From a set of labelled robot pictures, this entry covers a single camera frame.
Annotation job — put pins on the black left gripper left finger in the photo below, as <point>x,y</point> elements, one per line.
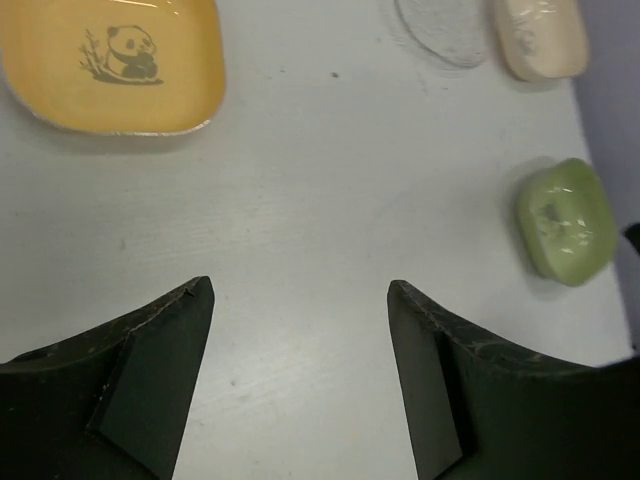
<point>111,402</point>

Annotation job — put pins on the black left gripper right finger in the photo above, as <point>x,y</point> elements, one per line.
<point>481,407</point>

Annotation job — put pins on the green square panda dish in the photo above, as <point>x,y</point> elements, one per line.
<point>566,222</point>

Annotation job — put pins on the yellow square panda dish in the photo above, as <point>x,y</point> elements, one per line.
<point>130,68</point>

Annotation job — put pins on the cream square panda dish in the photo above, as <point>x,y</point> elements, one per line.
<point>542,40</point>

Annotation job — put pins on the clear glass small dish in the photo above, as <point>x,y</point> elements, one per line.
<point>453,31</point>

